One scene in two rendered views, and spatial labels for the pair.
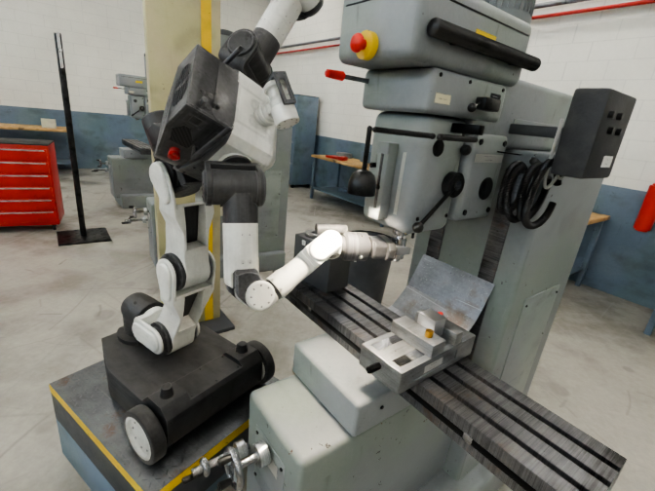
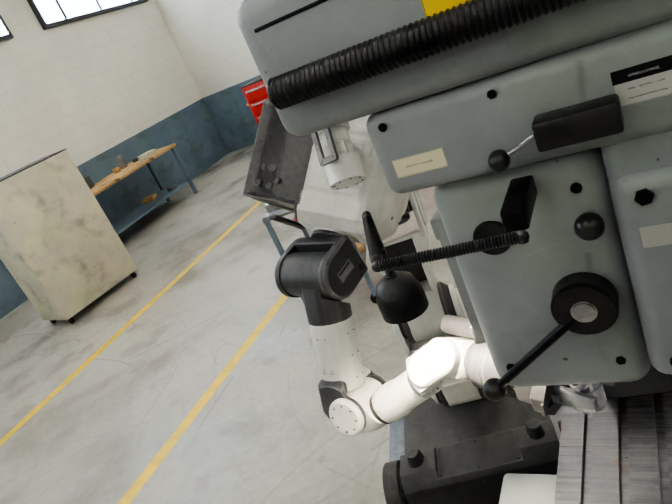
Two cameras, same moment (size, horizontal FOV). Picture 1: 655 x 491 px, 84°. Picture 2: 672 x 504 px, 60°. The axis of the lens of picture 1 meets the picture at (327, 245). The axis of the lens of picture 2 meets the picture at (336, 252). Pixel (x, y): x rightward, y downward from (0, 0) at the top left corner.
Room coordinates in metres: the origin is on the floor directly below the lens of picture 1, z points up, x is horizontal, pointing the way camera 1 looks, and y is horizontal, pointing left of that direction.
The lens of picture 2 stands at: (0.63, -0.78, 1.85)
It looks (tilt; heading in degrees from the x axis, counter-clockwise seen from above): 22 degrees down; 72
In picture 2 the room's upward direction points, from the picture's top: 24 degrees counter-clockwise
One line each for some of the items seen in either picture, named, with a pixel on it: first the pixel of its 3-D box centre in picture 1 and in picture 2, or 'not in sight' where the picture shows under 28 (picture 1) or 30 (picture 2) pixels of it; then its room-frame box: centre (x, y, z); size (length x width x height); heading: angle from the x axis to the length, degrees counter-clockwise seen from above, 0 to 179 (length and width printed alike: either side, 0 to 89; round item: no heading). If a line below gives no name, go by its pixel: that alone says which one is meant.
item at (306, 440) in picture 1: (359, 441); not in sight; (1.07, -0.20, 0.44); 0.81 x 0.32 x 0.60; 129
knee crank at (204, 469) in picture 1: (216, 460); not in sight; (0.86, 0.28, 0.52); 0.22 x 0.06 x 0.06; 129
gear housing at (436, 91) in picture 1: (434, 96); (536, 86); (1.11, -0.25, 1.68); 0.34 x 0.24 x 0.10; 129
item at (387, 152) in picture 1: (382, 181); (469, 276); (1.01, -0.13, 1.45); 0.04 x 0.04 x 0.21; 39
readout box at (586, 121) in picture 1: (595, 135); not in sight; (1.01, -0.66, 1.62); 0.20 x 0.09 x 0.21; 129
